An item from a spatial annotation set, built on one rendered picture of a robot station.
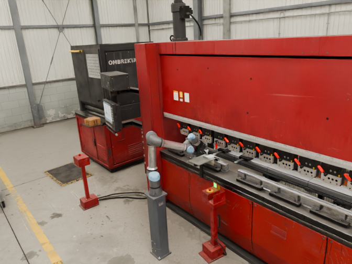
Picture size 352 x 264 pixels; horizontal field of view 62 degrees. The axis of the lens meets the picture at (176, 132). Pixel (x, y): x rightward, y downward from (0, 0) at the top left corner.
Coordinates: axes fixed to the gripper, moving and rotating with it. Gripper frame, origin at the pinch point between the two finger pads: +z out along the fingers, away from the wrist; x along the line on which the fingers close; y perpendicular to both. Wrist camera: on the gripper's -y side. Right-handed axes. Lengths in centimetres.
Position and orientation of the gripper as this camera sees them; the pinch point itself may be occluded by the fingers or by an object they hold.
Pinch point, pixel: (205, 154)
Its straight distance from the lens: 338.6
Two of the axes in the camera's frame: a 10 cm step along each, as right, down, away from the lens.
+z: 5.5, 5.8, 6.1
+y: 5.6, -7.9, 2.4
